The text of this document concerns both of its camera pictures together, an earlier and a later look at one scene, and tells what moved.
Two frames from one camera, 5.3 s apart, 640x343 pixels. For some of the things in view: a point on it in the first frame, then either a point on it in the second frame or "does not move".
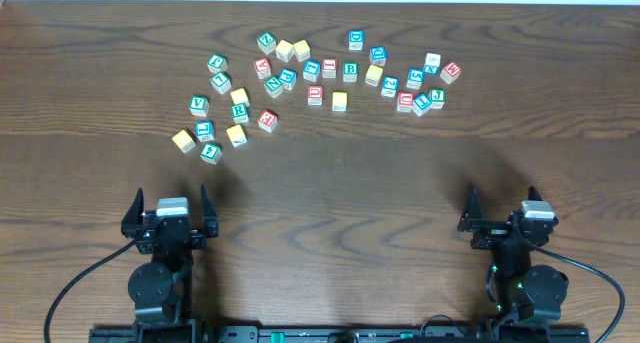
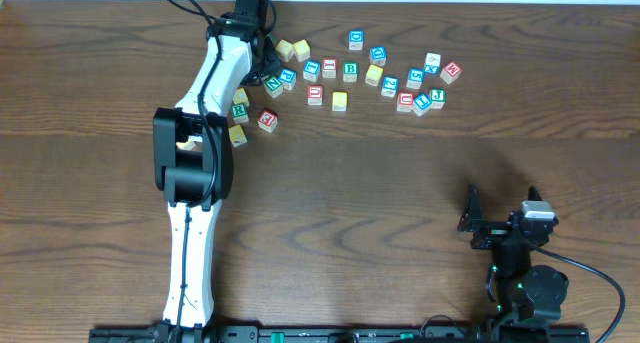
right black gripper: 472,220 does not move
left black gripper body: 197,242 -> 270,62
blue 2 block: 389,86 does not move
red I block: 329,67 does not move
